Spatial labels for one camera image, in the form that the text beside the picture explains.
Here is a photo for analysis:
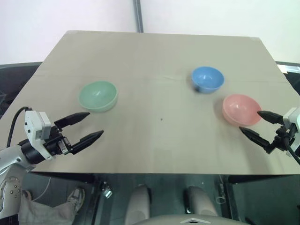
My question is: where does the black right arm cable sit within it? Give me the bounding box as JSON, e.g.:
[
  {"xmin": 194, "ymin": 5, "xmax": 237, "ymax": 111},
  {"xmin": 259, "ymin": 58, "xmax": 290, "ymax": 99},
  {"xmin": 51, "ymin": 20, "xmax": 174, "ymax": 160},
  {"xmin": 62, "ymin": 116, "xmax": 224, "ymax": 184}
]
[{"xmin": 283, "ymin": 135, "xmax": 300, "ymax": 165}]

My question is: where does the person's beige trouser leg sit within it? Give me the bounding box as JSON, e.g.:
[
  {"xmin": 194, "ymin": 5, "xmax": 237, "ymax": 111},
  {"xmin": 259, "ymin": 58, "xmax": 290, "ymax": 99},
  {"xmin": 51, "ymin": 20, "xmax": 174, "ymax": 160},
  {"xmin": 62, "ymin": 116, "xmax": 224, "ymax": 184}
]
[{"xmin": 18, "ymin": 196, "xmax": 78, "ymax": 225}]

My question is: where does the grey robot torso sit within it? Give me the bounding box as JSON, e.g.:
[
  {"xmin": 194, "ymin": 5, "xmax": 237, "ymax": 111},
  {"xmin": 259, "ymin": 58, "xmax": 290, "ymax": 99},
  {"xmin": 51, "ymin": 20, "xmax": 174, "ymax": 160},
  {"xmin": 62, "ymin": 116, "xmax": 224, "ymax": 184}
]
[{"xmin": 132, "ymin": 214, "xmax": 238, "ymax": 225}]

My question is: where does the grey rounded leg cover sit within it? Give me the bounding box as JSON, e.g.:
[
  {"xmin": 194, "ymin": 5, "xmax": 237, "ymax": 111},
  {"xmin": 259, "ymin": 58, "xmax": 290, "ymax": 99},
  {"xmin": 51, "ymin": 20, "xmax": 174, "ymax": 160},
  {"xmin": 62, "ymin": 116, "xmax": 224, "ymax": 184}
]
[
  {"xmin": 124, "ymin": 184, "xmax": 151, "ymax": 225},
  {"xmin": 186, "ymin": 186, "xmax": 218, "ymax": 218}
]

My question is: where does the metal table leg bracket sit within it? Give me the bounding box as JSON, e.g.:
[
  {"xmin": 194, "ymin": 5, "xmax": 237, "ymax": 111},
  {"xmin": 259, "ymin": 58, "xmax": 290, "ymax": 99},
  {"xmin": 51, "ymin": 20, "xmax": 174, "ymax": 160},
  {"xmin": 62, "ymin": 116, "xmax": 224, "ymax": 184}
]
[{"xmin": 101, "ymin": 180, "xmax": 113, "ymax": 198}]

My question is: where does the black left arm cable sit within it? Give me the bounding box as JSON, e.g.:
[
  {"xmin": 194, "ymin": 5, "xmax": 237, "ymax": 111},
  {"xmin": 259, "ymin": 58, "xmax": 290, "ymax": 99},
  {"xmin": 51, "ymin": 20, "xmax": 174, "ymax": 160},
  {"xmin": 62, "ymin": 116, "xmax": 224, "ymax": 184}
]
[{"xmin": 6, "ymin": 106, "xmax": 33, "ymax": 148}]

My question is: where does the blue plastic bowl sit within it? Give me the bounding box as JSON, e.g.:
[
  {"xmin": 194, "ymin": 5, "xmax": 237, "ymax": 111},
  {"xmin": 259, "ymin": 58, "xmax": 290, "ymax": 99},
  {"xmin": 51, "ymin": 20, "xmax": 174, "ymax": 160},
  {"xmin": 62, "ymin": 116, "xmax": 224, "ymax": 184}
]
[{"xmin": 191, "ymin": 66, "xmax": 225, "ymax": 94}]

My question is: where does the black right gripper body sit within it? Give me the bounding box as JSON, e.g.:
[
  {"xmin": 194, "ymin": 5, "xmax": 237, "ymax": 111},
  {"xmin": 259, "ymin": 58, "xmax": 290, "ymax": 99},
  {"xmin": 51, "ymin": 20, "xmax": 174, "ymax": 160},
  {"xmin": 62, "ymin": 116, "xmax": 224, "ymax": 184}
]
[{"xmin": 269, "ymin": 125, "xmax": 296, "ymax": 153}]

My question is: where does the green plastic bowl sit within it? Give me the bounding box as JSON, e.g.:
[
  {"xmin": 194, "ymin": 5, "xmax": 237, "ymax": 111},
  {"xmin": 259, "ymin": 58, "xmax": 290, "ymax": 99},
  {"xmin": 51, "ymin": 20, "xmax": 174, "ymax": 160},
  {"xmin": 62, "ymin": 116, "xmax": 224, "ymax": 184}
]
[{"xmin": 78, "ymin": 80, "xmax": 118, "ymax": 113}]

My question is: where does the thin white floor cable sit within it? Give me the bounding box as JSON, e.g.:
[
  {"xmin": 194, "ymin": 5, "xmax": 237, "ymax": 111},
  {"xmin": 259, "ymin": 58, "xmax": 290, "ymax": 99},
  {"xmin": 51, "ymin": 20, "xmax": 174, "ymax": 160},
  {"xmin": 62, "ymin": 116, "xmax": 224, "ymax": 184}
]
[{"xmin": 32, "ymin": 177, "xmax": 53, "ymax": 203}]

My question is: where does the grey corrugated pole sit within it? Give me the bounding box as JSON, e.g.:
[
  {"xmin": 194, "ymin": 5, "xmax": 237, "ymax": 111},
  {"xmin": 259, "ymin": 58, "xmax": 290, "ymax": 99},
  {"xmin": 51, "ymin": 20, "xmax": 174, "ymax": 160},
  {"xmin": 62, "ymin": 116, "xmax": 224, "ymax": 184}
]
[{"xmin": 133, "ymin": 0, "xmax": 144, "ymax": 33}]

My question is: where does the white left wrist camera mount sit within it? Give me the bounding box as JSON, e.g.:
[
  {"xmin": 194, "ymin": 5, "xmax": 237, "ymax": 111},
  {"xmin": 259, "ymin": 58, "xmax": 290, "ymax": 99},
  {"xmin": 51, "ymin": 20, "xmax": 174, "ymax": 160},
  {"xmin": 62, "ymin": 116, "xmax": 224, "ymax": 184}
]
[{"xmin": 24, "ymin": 110, "xmax": 55, "ymax": 161}]

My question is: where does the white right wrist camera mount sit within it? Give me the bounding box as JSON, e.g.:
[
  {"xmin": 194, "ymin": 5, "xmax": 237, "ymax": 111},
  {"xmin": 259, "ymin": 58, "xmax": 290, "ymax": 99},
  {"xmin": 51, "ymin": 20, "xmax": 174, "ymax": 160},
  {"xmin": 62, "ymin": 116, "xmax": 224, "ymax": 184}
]
[{"xmin": 282, "ymin": 107, "xmax": 300, "ymax": 142}]

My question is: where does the red plastic bowl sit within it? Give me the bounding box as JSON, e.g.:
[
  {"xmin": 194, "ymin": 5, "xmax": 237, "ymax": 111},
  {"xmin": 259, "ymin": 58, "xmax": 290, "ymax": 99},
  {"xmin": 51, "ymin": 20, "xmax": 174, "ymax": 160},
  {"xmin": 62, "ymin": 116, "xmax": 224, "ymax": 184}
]
[{"xmin": 222, "ymin": 94, "xmax": 263, "ymax": 126}]

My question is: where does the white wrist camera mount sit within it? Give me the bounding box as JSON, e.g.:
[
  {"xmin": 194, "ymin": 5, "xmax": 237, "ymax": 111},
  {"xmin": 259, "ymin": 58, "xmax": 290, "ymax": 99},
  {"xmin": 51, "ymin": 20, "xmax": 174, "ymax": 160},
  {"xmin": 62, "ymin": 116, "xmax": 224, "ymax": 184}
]
[
  {"xmin": 24, "ymin": 110, "xmax": 55, "ymax": 161},
  {"xmin": 282, "ymin": 107, "xmax": 300, "ymax": 142}
]

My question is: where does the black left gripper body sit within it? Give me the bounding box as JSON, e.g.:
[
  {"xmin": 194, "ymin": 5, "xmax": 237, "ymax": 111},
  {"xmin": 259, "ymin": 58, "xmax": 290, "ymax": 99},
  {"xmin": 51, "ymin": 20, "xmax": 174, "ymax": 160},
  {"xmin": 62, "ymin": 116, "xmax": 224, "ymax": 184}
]
[{"xmin": 43, "ymin": 125, "xmax": 73, "ymax": 156}]

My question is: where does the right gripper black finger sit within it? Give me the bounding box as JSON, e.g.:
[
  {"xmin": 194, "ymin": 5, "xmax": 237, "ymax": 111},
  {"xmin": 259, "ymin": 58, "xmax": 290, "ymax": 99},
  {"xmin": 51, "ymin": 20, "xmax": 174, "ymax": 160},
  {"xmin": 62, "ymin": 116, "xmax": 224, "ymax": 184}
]
[
  {"xmin": 239, "ymin": 127, "xmax": 277, "ymax": 155},
  {"xmin": 257, "ymin": 110, "xmax": 285, "ymax": 125}
]

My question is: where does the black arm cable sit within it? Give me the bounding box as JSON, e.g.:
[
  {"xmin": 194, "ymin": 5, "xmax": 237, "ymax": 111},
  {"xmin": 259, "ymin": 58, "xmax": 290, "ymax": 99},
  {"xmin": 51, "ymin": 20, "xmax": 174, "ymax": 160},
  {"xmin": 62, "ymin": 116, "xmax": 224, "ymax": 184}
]
[
  {"xmin": 6, "ymin": 106, "xmax": 33, "ymax": 148},
  {"xmin": 283, "ymin": 135, "xmax": 300, "ymax": 165}
]

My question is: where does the dark metal table leg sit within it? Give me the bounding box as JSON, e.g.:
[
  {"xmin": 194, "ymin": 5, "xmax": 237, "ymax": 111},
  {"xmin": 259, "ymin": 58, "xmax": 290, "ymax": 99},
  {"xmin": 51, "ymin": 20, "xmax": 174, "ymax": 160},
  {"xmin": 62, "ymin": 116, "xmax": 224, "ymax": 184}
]
[{"xmin": 216, "ymin": 174, "xmax": 227, "ymax": 205}]

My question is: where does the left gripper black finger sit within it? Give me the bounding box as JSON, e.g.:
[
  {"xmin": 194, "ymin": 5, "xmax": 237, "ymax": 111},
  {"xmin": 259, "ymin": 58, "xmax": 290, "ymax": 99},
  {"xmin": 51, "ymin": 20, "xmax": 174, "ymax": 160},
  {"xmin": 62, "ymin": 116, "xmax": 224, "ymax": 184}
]
[
  {"xmin": 70, "ymin": 130, "xmax": 105, "ymax": 155},
  {"xmin": 54, "ymin": 112, "xmax": 90, "ymax": 129}
]

